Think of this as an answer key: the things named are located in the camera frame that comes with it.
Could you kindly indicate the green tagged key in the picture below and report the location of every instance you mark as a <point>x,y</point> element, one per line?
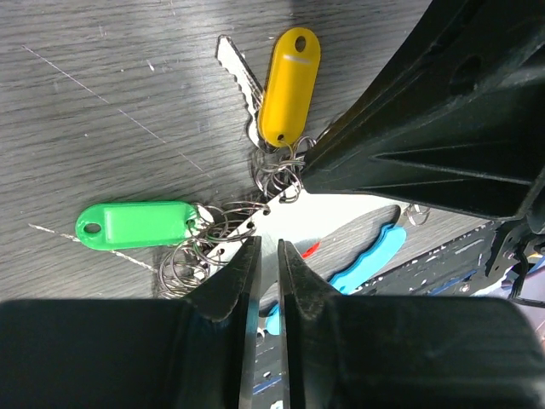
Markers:
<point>130,225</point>

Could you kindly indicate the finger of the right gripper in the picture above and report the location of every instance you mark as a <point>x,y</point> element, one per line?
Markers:
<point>455,119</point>

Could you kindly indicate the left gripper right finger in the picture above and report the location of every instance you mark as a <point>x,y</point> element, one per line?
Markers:
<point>402,351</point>

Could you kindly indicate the yellow tagged key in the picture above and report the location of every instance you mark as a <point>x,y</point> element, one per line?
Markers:
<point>278,111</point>

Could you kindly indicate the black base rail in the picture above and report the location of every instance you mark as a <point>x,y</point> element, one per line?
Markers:
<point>479,262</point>

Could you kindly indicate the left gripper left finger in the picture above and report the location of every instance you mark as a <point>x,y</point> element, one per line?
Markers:
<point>194,352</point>

